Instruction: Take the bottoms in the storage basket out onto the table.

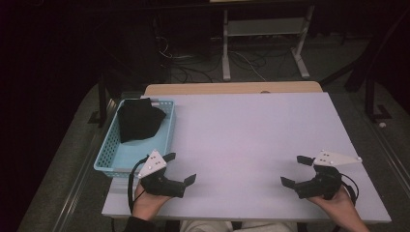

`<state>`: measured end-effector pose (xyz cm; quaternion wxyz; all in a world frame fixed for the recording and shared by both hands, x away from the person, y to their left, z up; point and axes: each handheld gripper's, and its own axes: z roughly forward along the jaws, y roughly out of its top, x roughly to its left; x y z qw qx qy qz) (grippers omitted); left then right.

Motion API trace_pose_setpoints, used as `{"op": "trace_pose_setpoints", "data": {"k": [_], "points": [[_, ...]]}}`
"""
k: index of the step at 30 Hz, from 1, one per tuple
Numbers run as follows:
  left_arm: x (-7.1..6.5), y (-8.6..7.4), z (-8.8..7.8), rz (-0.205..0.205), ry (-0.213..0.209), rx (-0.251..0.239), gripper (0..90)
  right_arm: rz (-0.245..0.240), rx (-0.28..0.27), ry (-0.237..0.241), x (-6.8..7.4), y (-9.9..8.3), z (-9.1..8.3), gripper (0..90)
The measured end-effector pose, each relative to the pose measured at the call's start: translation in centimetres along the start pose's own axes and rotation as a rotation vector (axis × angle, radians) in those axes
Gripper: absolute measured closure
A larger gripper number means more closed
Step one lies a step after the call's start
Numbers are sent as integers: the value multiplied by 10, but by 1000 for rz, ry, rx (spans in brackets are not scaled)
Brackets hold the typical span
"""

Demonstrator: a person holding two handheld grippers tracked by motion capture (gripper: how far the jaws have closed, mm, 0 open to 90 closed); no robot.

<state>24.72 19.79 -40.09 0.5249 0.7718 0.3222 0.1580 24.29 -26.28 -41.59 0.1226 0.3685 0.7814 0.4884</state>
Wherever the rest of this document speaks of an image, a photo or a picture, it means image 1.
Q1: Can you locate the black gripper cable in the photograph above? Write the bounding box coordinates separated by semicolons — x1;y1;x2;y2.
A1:
127;155;150;215
339;173;361;207

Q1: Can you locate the black cloth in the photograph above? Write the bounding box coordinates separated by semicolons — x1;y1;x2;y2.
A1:
116;97;168;144

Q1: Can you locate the grey metal stand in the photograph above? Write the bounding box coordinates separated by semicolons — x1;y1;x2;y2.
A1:
221;5;316;82

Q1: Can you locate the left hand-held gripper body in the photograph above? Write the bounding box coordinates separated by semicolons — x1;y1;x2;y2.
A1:
137;149;187;199

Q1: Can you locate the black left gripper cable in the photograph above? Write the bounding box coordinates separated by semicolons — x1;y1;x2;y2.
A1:
127;155;150;215

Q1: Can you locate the light blue plastic basket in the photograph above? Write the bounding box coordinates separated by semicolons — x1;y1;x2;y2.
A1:
93;98;177;179

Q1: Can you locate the dark metal stand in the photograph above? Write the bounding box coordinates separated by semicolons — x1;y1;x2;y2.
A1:
87;74;112;128
363;72;394;123

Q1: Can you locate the tangle of floor cables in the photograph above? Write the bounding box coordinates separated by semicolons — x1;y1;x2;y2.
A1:
156;33;269;84

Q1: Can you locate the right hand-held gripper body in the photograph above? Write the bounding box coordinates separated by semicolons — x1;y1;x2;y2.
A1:
294;149;364;201

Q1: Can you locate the person's right hand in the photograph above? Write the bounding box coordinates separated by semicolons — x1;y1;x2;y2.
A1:
307;186;357;220

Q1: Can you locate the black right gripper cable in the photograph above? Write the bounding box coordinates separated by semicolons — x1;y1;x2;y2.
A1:
339;173;361;207

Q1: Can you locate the person's left hand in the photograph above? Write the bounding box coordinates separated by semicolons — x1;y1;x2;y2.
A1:
132;181;172;222

